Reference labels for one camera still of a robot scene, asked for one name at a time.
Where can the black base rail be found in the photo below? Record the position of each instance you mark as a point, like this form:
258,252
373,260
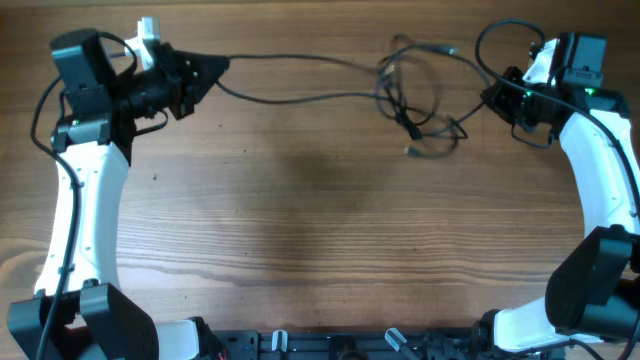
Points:
454,343

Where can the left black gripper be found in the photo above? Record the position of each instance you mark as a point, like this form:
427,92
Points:
178,66

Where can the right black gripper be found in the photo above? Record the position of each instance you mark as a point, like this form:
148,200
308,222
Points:
495,97

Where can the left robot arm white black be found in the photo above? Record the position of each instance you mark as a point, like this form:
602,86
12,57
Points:
78,310

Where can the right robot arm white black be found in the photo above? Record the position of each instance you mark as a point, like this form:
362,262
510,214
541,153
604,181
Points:
586,298

